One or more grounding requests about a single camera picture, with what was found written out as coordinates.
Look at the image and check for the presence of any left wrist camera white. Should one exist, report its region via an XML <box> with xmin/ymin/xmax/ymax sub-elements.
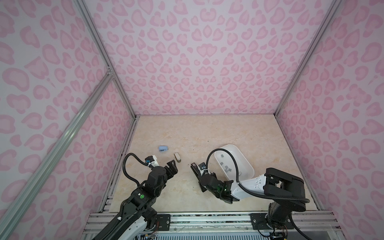
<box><xmin>145</xmin><ymin>155</ymin><xmax>159</xmax><ymax>169</ymax></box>

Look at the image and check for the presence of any aluminium diagonal frame bar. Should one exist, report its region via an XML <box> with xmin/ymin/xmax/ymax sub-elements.
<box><xmin>1</xmin><ymin>74</ymin><xmax>114</xmax><ymax>240</ymax></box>

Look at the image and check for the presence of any aluminium frame corner post left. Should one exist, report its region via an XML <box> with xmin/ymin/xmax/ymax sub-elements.
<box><xmin>73</xmin><ymin>0</ymin><xmax>137</xmax><ymax>120</ymax></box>

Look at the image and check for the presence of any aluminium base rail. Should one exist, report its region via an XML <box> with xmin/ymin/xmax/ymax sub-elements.
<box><xmin>80</xmin><ymin>196</ymin><xmax>340</xmax><ymax>240</ymax></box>

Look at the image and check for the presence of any aluminium frame corner post right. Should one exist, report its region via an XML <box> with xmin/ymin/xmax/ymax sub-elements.
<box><xmin>274</xmin><ymin>0</ymin><xmax>344</xmax><ymax>119</ymax></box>

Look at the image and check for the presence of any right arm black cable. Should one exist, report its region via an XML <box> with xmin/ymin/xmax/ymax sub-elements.
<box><xmin>205</xmin><ymin>148</ymin><xmax>313</xmax><ymax>240</ymax></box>

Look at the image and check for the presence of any white plastic tray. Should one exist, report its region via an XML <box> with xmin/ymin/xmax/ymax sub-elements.
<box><xmin>213</xmin><ymin>144</ymin><xmax>255</xmax><ymax>182</ymax></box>

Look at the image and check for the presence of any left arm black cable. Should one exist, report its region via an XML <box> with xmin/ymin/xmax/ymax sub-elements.
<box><xmin>122</xmin><ymin>152</ymin><xmax>148</xmax><ymax>187</ymax></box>

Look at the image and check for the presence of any blue small stapler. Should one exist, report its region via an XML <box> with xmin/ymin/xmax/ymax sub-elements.
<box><xmin>158</xmin><ymin>146</ymin><xmax>169</xmax><ymax>152</ymax></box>

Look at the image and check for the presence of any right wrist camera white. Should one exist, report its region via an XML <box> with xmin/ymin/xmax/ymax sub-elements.
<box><xmin>198</xmin><ymin>162</ymin><xmax>209</xmax><ymax>176</ymax></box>

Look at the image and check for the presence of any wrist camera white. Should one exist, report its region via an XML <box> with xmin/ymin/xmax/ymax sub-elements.
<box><xmin>198</xmin><ymin>162</ymin><xmax>209</xmax><ymax>176</ymax></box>
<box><xmin>145</xmin><ymin>155</ymin><xmax>159</xmax><ymax>169</ymax></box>

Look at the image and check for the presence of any aluminium frame corner post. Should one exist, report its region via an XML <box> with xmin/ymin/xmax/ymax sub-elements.
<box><xmin>73</xmin><ymin>0</ymin><xmax>137</xmax><ymax>120</ymax></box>
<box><xmin>274</xmin><ymin>0</ymin><xmax>344</xmax><ymax>119</ymax></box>

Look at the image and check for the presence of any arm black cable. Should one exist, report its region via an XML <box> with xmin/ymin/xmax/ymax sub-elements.
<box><xmin>122</xmin><ymin>152</ymin><xmax>148</xmax><ymax>187</ymax></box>
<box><xmin>205</xmin><ymin>148</ymin><xmax>313</xmax><ymax>240</ymax></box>

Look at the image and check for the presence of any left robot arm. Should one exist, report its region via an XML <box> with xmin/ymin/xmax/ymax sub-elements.
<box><xmin>94</xmin><ymin>160</ymin><xmax>178</xmax><ymax>240</ymax></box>

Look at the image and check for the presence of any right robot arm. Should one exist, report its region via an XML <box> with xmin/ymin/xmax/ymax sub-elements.
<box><xmin>191</xmin><ymin>164</ymin><xmax>310</xmax><ymax>230</ymax></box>

